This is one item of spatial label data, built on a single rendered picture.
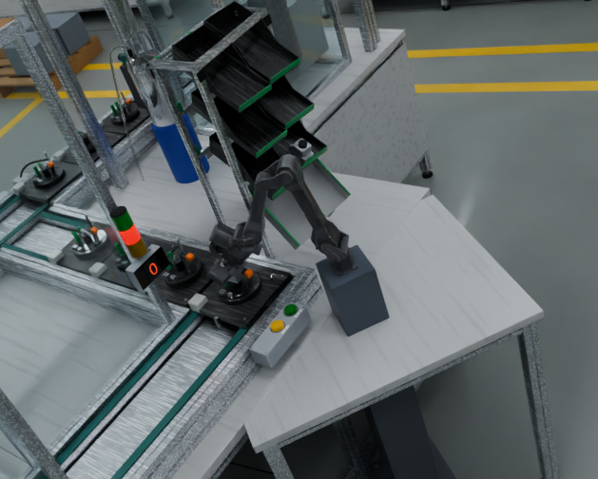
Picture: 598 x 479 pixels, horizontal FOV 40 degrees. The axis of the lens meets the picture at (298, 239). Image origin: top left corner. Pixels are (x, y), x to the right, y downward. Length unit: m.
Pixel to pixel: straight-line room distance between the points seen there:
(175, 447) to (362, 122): 2.04
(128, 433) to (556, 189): 2.60
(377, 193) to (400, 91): 1.21
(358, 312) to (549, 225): 1.80
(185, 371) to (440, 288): 0.81
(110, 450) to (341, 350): 0.72
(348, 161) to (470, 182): 0.86
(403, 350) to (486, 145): 2.43
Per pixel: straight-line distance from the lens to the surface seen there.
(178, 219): 3.23
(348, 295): 2.35
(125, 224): 2.32
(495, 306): 2.44
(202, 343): 2.54
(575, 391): 3.32
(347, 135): 3.75
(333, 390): 2.33
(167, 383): 2.48
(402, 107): 4.13
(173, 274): 2.73
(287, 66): 2.50
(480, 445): 3.20
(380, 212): 2.87
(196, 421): 2.32
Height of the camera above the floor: 2.57
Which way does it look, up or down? 37 degrees down
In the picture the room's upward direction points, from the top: 20 degrees counter-clockwise
